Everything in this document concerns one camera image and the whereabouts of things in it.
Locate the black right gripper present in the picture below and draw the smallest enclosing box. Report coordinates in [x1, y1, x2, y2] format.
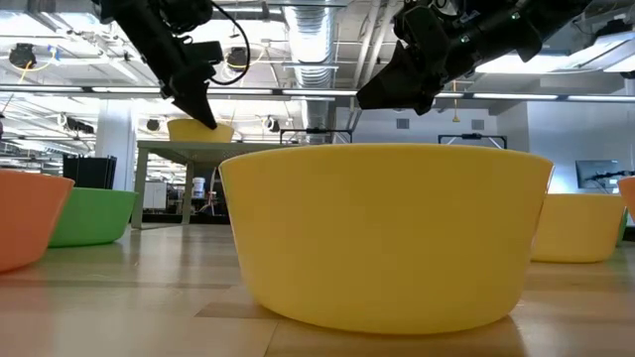
[355, 0, 478, 116]

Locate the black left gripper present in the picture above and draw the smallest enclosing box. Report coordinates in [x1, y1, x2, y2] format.
[111, 7, 218, 130]

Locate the yellow plastic mini bowl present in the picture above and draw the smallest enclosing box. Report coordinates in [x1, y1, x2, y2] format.
[217, 142, 555, 336]
[530, 192, 627, 264]
[167, 117, 235, 144]

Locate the orange plastic mini bowl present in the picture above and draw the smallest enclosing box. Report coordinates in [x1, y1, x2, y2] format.
[617, 176, 635, 222]
[0, 168, 75, 274]

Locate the pale green metal shelf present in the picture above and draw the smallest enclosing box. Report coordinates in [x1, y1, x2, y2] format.
[131, 140, 299, 230]

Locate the yellow hanging pendant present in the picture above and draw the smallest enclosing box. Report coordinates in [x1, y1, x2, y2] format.
[449, 81, 461, 124]

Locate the white room pillar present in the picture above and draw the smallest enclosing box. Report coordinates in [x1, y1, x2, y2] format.
[94, 98, 138, 213]

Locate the long ceiling light strip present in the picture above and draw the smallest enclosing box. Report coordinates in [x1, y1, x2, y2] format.
[0, 84, 359, 98]
[435, 91, 635, 103]

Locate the black room partition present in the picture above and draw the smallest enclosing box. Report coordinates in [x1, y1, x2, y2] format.
[63, 155, 118, 190]

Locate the white ceiling light panel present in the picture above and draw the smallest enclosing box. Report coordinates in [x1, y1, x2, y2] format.
[475, 30, 635, 75]

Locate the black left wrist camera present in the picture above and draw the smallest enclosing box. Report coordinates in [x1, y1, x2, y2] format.
[190, 41, 225, 65]

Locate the black ceiling cable reel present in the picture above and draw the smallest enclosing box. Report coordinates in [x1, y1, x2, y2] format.
[8, 43, 37, 69]
[225, 46, 250, 70]

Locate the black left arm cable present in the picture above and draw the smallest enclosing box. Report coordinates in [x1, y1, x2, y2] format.
[206, 0, 252, 86]

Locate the silver ventilation duct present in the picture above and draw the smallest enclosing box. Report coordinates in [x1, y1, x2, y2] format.
[281, 0, 339, 145]

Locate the black table edge rail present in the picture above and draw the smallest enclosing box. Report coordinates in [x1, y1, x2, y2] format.
[142, 212, 230, 225]

